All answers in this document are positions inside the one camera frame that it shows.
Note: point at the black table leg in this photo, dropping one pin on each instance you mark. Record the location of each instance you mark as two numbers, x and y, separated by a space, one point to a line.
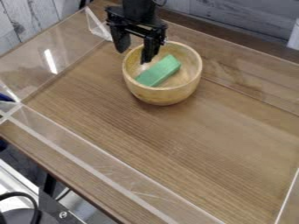
50 185

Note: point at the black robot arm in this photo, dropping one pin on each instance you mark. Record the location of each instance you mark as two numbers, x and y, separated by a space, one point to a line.
142 3

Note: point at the clear acrylic enclosure wall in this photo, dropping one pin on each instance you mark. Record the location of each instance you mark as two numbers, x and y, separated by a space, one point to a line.
212 160

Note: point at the black metal bracket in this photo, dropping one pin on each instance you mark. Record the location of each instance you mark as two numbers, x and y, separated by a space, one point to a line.
54 212

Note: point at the light brown wooden bowl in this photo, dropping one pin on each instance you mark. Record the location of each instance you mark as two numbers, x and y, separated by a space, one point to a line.
179 86

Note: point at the green rectangular block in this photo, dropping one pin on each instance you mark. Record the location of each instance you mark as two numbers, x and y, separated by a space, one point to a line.
159 72

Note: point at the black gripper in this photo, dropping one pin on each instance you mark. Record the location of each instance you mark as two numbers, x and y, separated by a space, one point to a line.
136 20

